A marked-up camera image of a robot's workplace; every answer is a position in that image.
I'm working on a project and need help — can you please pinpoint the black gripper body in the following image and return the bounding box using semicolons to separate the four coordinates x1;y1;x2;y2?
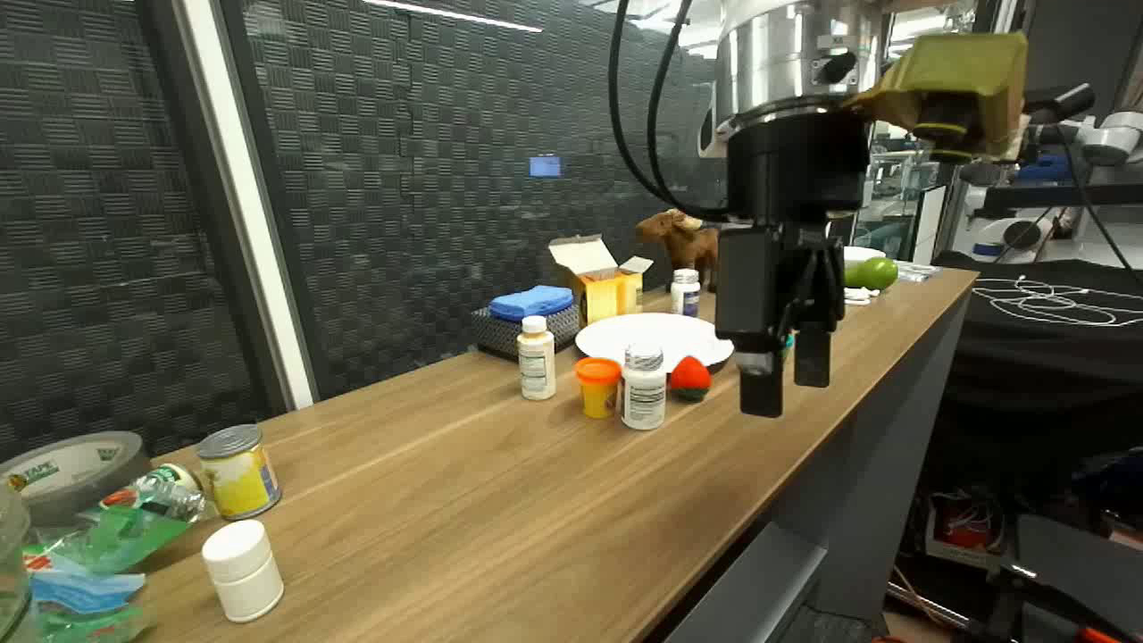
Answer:
710;103;874;347

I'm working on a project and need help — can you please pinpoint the white bottle blue label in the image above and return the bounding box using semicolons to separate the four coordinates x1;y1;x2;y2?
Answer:
669;265;706;321

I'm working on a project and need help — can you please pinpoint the white bottle silver foil top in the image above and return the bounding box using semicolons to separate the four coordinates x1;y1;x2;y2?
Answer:
619;340;673;432

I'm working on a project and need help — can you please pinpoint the orange lid yellow dough tub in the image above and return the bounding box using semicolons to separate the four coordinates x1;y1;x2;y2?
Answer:
573;352;625;420

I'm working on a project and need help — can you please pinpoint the stained white pill bottle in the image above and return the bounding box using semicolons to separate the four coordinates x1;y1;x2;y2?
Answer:
516;311;561;403

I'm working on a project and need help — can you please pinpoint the white paper plate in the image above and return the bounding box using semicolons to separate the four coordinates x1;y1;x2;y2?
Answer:
573;311;739;373

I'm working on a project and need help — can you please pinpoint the green fruit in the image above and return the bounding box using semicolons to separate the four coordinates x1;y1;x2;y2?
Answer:
855;252;904;291

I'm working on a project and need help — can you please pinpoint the white bowl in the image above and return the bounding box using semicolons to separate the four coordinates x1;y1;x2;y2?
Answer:
840;244;894;290

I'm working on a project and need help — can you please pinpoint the brown moose plush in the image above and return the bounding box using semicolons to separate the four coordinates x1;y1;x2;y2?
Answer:
634;208;724;291

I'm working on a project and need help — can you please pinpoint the yellow cardboard box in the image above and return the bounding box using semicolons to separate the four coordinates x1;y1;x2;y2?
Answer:
547;230;656;325

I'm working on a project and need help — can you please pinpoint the orange cardboard box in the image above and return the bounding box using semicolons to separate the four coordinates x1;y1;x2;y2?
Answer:
855;28;1031;160

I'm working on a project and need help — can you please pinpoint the black cloth covered table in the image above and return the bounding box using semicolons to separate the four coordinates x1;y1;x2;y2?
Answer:
940;252;1143;478

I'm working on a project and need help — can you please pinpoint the blue sponge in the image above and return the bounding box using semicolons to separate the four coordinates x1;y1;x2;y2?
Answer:
487;281;580;325

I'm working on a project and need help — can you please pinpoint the black mesh box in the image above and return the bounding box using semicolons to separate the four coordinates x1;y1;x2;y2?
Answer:
468;300;586;364

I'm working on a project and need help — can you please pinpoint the white lab device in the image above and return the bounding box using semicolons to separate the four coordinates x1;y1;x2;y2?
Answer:
1017;77;1143;170

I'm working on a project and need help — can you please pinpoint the yellow can silver lid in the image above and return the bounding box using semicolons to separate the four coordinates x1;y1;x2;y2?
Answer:
192;420;285;522

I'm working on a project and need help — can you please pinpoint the white plastic jar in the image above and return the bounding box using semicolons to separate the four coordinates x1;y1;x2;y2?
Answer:
199;517;290;626

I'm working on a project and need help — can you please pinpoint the silver foil snack bag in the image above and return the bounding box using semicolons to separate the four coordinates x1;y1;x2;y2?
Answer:
102;462;212;528

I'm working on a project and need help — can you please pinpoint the green plastic packaging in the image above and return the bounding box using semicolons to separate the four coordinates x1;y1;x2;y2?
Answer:
21;503;192;581

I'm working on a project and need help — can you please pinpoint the blue plastic wrapper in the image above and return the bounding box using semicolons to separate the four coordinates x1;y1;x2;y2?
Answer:
29;567;150;621

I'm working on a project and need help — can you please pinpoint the black camera cable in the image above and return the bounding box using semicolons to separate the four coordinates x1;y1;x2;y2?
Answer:
642;0;719;209

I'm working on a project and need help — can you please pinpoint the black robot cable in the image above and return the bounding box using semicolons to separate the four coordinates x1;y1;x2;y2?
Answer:
608;0;728;225

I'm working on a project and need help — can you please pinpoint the white cable coil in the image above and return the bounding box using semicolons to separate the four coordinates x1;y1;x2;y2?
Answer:
968;272;1143;331

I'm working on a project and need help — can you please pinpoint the white window post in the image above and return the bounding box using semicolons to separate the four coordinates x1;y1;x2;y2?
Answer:
174;0;321;414

